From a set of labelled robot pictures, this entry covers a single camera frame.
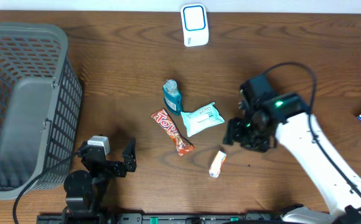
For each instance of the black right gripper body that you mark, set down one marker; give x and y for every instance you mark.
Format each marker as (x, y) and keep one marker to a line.
(248, 134)

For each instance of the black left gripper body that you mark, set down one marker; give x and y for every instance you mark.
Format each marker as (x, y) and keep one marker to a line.
(114, 169)

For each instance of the orange snack packet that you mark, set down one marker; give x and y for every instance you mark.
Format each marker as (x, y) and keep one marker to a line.
(217, 163)

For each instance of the red Top chocolate bar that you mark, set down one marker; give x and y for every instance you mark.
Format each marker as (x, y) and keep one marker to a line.
(163, 119)

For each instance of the light blue wet wipes pack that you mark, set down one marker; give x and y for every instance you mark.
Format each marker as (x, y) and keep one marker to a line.
(201, 119)

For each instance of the blue mouthwash bottle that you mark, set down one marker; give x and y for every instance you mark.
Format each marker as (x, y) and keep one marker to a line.
(172, 97)

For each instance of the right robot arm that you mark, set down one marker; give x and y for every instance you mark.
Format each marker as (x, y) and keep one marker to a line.
(288, 120)

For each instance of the white barcode scanner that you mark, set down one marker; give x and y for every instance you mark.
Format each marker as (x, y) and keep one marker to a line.
(194, 25)

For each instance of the grey plastic shopping basket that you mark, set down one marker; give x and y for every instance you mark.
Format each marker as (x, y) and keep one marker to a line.
(40, 99)

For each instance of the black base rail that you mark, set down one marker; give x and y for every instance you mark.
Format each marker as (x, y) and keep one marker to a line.
(137, 218)

